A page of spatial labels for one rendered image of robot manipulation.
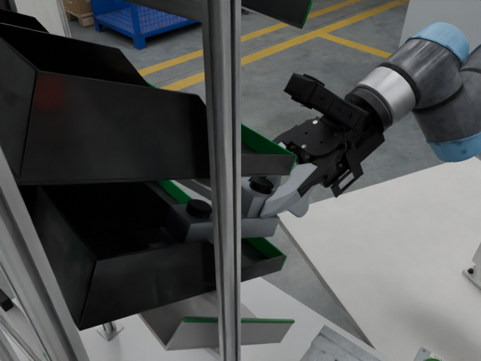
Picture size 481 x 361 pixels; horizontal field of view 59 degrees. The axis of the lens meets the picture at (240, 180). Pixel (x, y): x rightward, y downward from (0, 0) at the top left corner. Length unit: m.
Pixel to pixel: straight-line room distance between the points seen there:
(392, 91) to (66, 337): 0.46
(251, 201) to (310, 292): 1.58
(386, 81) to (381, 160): 2.38
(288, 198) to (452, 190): 0.90
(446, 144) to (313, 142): 0.21
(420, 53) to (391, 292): 0.57
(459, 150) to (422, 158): 2.40
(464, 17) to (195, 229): 3.23
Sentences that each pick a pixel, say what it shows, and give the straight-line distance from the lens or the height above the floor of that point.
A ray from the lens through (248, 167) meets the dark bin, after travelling 0.41.
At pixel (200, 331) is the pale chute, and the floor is 1.17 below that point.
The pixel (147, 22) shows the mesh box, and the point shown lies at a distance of 4.66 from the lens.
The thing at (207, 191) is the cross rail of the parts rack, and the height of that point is 1.39.
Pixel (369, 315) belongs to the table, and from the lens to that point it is 0.97.
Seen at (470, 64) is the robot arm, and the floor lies 1.38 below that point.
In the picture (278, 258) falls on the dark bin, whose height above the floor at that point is 1.22.
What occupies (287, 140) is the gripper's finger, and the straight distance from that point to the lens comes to 0.57.
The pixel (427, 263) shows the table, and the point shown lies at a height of 0.86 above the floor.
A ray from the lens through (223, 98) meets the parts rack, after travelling 0.31.
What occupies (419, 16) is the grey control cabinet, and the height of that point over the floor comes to 0.62.
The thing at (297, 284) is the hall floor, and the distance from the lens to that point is 2.10.
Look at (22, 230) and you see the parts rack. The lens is 0.24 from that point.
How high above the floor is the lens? 1.63
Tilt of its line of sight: 38 degrees down
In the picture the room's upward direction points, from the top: straight up
